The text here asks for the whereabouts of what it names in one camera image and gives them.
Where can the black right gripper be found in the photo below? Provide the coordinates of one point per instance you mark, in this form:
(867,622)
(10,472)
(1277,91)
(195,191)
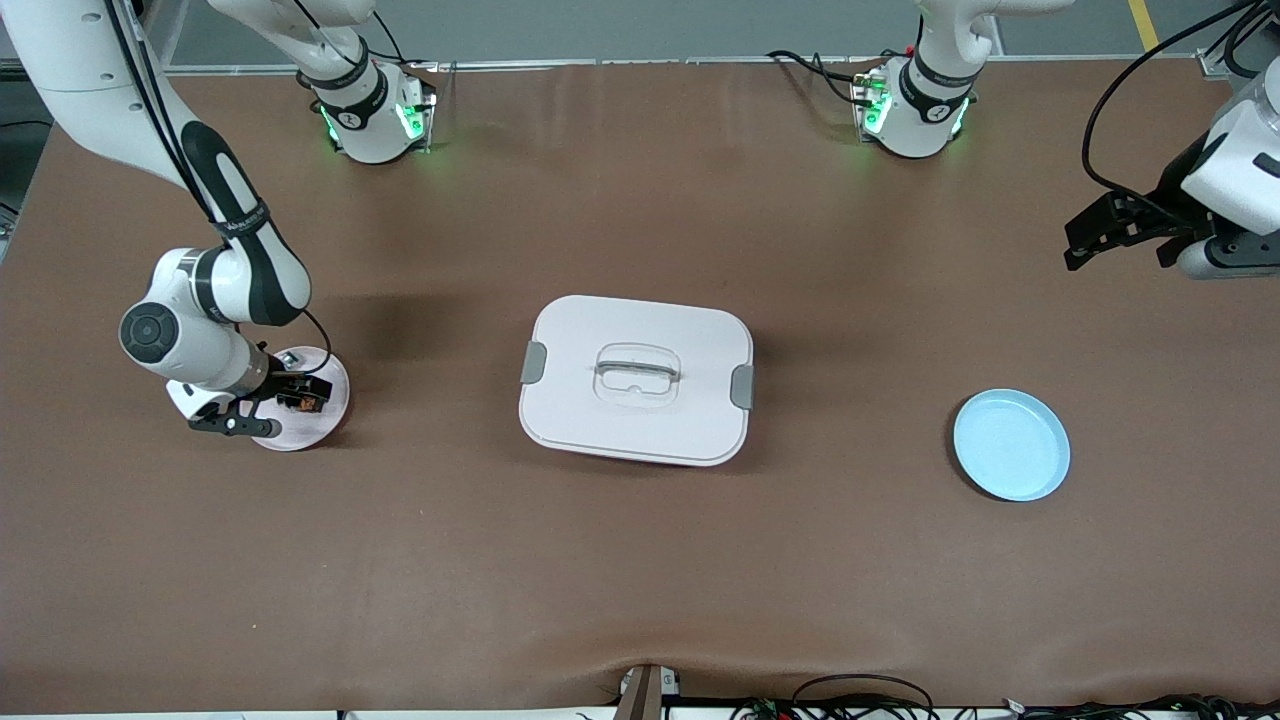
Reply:
(283,383)

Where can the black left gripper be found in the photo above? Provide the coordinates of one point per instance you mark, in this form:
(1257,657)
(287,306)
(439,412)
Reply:
(1166,197)

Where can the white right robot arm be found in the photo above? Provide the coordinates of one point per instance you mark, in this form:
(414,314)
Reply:
(100,90)

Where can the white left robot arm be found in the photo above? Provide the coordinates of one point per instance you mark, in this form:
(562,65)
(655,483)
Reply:
(915,120)

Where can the white lidded storage box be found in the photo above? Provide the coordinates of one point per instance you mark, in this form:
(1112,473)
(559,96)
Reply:
(640,420)

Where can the pink round plate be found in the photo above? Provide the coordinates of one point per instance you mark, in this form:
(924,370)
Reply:
(315,430)

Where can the small white orange toy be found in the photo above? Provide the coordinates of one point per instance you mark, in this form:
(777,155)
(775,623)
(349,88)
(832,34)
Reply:
(286,358)

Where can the light blue round plate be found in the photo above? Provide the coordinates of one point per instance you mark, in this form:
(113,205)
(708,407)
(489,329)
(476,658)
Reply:
(1010,450)

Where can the brown camera mount bracket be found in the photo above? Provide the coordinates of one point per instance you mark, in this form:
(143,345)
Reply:
(645,695)

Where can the aluminium table edge rail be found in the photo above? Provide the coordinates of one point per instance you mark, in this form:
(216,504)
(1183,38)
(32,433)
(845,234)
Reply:
(650,64)

